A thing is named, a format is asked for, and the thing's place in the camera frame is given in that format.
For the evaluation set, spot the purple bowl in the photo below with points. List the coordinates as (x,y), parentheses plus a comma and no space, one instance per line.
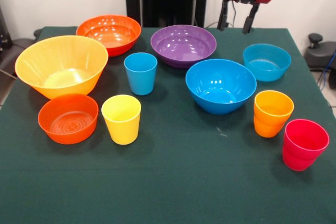
(183,45)

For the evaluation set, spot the small teal bowl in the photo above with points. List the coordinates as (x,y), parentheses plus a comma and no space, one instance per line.
(267,74)

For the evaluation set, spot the deep blue bowl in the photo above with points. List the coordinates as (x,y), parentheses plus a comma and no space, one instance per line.
(220,103)

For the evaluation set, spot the blue cup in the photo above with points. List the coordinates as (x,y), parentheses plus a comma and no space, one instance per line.
(141,79)

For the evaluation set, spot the orange cup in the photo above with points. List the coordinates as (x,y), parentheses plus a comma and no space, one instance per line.
(270,127)

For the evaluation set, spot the wide red-orange bowl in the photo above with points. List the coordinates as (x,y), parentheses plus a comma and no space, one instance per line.
(110,32)

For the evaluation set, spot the pink cup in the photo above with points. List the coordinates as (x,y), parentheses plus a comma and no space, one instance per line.
(299,158)

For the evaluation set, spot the yellow cup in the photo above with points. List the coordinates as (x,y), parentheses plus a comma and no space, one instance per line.
(122,129)

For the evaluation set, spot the dark green table cloth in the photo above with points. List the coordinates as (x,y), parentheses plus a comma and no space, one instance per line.
(168,182)

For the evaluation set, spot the large yellow bowl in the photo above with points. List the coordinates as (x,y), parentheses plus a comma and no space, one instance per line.
(39,58)

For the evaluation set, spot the small red-orange bowl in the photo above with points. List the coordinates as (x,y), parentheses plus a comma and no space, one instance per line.
(68,134)

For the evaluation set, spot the black pedestal foot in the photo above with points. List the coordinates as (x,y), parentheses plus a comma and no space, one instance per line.
(320,56)
(15,51)

